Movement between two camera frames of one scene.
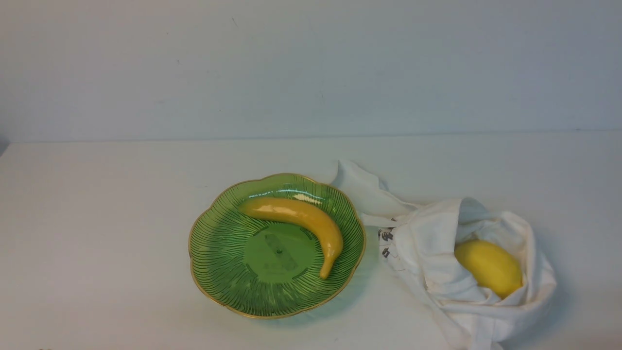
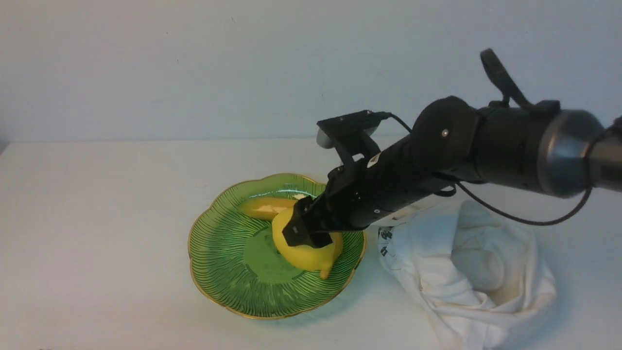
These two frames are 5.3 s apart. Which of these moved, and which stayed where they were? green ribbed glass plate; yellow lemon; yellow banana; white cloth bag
Moved: yellow lemon
Stayed: yellow banana; green ribbed glass plate; white cloth bag
